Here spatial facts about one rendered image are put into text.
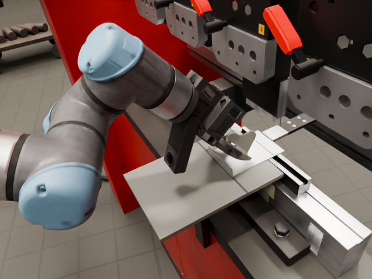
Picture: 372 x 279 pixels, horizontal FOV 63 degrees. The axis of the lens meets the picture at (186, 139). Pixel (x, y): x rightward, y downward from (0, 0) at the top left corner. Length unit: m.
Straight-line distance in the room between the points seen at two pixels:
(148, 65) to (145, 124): 0.59
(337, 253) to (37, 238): 1.69
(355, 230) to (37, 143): 0.50
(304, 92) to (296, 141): 1.83
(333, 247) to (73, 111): 0.46
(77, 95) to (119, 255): 1.38
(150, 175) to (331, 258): 0.36
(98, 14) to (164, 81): 0.90
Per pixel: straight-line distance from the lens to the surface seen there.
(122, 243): 1.78
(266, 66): 0.50
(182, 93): 0.44
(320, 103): 0.43
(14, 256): 2.01
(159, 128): 0.95
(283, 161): 0.64
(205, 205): 0.56
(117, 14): 1.32
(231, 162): 0.63
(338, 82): 0.41
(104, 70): 0.39
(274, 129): 0.71
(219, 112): 0.50
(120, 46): 0.39
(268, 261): 0.64
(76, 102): 0.43
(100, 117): 0.42
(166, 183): 0.60
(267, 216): 0.66
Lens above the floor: 1.43
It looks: 39 degrees down
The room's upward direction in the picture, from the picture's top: 8 degrees counter-clockwise
